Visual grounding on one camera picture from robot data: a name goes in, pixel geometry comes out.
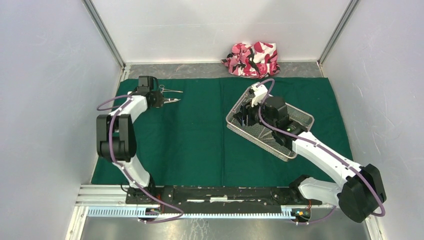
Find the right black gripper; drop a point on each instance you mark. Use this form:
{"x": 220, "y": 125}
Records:
{"x": 246, "y": 109}

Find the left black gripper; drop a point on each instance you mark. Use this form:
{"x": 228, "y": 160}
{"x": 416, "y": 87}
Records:
{"x": 160, "y": 101}

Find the surgical forceps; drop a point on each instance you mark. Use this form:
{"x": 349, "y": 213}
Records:
{"x": 165, "y": 90}

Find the surgical scissors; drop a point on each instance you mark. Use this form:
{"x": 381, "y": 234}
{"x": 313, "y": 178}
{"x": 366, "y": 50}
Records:
{"x": 171, "y": 100}

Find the wire mesh instrument tray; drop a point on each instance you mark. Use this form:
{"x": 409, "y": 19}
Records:
{"x": 277, "y": 113}

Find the green surgical drape cloth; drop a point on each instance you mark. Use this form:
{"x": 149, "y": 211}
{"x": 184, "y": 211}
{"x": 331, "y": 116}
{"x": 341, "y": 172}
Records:
{"x": 187, "y": 143}

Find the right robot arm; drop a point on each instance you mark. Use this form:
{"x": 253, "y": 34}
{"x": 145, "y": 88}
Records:
{"x": 356, "y": 189}

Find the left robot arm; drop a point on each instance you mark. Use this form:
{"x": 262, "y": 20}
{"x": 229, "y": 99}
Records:
{"x": 116, "y": 137}

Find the pink camouflage cloth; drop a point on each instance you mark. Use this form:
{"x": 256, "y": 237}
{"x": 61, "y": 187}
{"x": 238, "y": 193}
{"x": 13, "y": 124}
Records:
{"x": 256, "y": 61}

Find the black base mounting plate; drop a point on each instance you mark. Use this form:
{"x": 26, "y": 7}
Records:
{"x": 220, "y": 199}

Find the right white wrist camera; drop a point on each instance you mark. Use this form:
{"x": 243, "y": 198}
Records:
{"x": 259, "y": 91}

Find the aluminium frame rail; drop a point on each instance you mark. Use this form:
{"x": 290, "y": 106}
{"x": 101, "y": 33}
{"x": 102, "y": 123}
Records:
{"x": 109, "y": 201}

